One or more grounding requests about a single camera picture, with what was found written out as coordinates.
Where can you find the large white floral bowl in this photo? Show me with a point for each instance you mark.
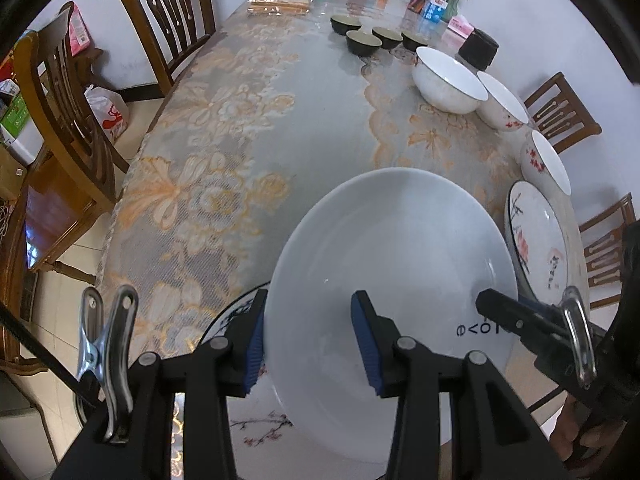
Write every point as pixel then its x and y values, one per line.
pixel 445 77

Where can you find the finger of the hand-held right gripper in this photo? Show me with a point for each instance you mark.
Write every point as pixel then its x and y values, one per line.
pixel 515 317

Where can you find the white red-floral bowl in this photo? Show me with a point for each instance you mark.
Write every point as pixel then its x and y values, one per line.
pixel 547 160
pixel 500 105

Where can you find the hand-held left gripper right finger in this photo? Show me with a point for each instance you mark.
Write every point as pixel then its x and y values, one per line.
pixel 365 345

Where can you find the black mug with lid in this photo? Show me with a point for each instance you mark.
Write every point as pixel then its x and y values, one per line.
pixel 477 50

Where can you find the dark wooden dining chair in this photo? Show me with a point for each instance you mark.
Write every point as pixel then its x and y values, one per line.
pixel 582 105
pixel 172 10
pixel 602 212
pixel 37 90

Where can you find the pink tissue pack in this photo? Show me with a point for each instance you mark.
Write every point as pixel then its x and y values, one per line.
pixel 460 27

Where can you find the white red plastic bag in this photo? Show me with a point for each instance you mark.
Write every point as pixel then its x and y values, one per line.
pixel 107 115

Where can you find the person's right hand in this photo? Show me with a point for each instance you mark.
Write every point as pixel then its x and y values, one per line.
pixel 602 435

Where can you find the white deep plate with lettering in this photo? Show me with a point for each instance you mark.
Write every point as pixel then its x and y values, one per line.
pixel 400 240

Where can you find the green glass vase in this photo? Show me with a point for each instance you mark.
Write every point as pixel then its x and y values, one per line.
pixel 450 2

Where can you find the white box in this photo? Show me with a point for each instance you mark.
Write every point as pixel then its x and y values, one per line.
pixel 22 147

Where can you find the floral lace tablecloth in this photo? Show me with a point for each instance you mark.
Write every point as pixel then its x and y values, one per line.
pixel 300 135

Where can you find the green cardboard box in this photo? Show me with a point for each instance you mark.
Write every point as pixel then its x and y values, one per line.
pixel 15 117

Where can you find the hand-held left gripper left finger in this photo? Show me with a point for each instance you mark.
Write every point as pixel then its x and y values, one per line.
pixel 252 345

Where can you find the dark ceramic tea cup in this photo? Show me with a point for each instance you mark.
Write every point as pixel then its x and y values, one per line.
pixel 387 40
pixel 414 42
pixel 345 27
pixel 362 46

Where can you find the blue white milk carton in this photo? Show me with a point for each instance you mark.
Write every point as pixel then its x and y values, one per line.
pixel 434 10

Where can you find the pink packet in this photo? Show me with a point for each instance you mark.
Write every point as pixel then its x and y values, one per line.
pixel 79 30

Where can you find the metal spring clip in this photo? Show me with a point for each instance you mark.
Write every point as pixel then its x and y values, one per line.
pixel 582 345
pixel 95 355

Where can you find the painted plate black rim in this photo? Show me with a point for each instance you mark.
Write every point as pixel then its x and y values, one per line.
pixel 540 240
pixel 255 435

